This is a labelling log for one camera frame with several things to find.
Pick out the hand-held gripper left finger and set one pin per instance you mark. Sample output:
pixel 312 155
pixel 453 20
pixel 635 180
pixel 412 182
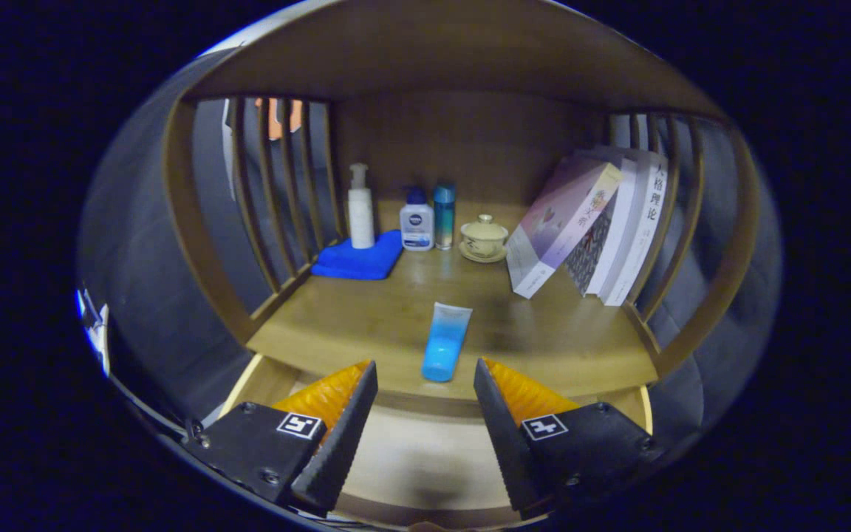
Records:
pixel 340 443

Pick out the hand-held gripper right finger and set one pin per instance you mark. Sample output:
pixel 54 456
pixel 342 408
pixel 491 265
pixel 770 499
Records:
pixel 507 443

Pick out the wooden drawer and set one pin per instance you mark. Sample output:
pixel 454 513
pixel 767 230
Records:
pixel 425 451

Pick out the blue tube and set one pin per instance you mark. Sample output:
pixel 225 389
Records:
pixel 446 343

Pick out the wooden countertop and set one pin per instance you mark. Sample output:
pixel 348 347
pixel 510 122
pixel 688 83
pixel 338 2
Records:
pixel 366 325

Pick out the wooden cabinet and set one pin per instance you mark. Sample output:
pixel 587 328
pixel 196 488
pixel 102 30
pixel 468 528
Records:
pixel 455 44

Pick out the blue folded cloth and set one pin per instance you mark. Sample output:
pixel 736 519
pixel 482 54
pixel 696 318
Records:
pixel 355 260

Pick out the beige lidded tea cup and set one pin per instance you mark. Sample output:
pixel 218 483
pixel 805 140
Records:
pixel 483 238

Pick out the dark patterned book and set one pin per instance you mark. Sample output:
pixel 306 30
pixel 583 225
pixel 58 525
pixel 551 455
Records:
pixel 589 247

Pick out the purple and white book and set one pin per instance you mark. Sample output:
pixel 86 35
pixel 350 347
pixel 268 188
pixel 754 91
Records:
pixel 555 229

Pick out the white pump bottle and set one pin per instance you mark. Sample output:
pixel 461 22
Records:
pixel 360 214

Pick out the teal spray bottle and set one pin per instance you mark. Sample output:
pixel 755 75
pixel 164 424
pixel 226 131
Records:
pixel 444 218

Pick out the white bottle with blue cap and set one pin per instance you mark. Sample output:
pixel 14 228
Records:
pixel 417 222

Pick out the white book with black lettering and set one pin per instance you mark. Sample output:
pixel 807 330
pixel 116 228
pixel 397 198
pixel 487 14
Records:
pixel 643 229

